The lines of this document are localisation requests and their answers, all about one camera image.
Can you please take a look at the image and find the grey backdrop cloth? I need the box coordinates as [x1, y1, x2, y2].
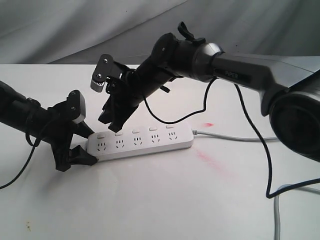
[0, 0, 320, 64]

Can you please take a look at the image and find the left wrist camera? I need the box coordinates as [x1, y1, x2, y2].
[66, 89, 86, 124]

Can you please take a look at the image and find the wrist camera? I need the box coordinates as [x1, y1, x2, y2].
[90, 54, 114, 93]
[66, 89, 86, 124]

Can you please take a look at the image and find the grey power cable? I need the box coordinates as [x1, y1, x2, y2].
[191, 129, 320, 240]

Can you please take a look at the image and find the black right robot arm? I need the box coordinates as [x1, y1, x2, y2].
[91, 23, 320, 161]

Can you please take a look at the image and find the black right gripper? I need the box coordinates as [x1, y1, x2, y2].
[98, 63, 148, 133]

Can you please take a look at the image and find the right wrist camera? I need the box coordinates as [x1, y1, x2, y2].
[90, 54, 114, 93]

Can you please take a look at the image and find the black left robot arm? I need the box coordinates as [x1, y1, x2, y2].
[0, 82, 98, 172]

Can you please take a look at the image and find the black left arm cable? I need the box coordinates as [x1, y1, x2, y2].
[0, 109, 63, 190]

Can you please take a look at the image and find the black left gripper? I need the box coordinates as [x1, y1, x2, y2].
[46, 100, 98, 172]

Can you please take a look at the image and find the white five-outlet power strip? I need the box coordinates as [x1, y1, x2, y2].
[86, 123, 194, 162]

